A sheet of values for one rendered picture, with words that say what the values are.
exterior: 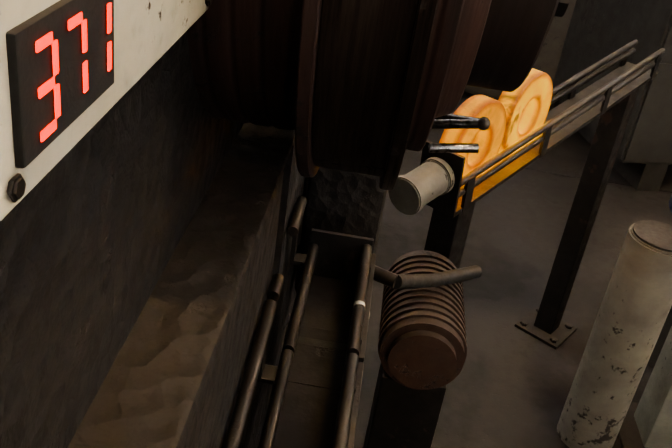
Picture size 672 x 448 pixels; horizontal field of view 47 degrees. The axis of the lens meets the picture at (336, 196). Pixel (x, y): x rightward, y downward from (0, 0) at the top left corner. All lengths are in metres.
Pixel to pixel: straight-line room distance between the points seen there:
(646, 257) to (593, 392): 0.33
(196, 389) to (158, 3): 0.22
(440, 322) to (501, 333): 0.93
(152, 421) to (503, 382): 1.51
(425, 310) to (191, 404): 0.72
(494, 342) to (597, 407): 0.39
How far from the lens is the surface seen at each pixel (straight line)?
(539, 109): 1.41
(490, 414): 1.82
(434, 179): 1.16
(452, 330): 1.14
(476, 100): 1.22
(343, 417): 0.71
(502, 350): 2.01
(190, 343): 0.50
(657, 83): 2.86
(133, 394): 0.47
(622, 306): 1.59
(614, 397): 1.71
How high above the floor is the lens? 1.20
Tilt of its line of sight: 28 degrees down
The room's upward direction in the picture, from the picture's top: 9 degrees clockwise
